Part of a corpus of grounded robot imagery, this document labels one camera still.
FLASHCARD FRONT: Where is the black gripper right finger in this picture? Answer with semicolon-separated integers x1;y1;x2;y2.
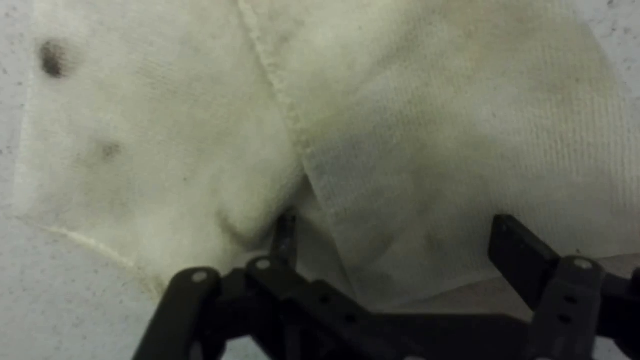
488;214;640;360

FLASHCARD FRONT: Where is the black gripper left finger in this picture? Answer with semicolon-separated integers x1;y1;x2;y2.
129;207;428;360

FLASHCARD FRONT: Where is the cream white cloth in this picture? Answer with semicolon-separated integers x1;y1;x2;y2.
13;0;640;311

